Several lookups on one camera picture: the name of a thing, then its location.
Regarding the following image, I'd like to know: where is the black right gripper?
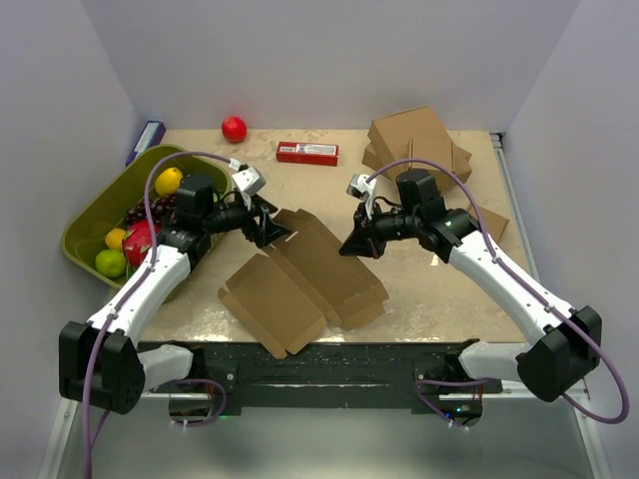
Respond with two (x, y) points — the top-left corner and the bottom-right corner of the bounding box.
(339, 199), (420, 260)

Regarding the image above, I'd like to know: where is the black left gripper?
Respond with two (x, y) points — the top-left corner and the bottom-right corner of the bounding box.
(203, 192), (291, 248)

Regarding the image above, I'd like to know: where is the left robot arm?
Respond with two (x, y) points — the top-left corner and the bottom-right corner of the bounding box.
(58, 167), (291, 414)

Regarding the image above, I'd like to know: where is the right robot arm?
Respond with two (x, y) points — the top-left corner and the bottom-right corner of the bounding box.
(339, 169), (602, 402)

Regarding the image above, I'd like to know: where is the top small cardboard box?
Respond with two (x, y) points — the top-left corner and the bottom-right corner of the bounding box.
(408, 137), (472, 193)

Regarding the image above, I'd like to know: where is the large stacked cardboard box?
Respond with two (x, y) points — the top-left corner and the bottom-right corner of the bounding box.
(368, 106), (450, 164)

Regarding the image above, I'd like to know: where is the lone small cardboard box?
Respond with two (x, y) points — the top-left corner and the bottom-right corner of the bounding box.
(478, 207), (509, 243)

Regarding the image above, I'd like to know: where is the purple flat box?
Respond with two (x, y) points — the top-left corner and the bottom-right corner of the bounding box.
(125, 121), (166, 167)

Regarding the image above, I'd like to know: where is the red rectangular carton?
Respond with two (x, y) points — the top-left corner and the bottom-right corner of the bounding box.
(276, 142), (339, 167)

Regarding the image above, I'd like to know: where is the red apple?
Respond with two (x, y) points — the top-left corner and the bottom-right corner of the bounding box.
(222, 116), (248, 144)

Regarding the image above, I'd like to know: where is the dark purple grape bunch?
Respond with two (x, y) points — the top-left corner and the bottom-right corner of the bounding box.
(123, 195), (176, 229)

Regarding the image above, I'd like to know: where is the yellow lemon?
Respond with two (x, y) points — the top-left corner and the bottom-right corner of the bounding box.
(154, 167), (184, 197)

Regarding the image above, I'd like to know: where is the red dragon fruit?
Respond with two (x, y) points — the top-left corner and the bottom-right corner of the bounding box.
(122, 220), (152, 268)

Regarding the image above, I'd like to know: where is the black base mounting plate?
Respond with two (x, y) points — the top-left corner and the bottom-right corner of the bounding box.
(134, 338), (503, 418)

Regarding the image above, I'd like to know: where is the small orange fruit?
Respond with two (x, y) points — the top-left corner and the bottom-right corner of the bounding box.
(104, 228), (126, 250)

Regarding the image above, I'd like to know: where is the green lime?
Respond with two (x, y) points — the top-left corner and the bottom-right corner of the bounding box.
(95, 248), (128, 278)

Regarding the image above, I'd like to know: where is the olive green plastic bin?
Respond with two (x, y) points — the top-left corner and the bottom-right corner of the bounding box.
(61, 145), (231, 290)

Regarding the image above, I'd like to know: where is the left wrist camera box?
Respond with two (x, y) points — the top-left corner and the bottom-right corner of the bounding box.
(232, 167), (267, 197)

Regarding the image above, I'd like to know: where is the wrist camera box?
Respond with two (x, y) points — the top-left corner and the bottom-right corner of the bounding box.
(232, 167), (267, 197)
(346, 174), (376, 218)

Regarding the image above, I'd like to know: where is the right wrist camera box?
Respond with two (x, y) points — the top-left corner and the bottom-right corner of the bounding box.
(346, 174), (376, 218)

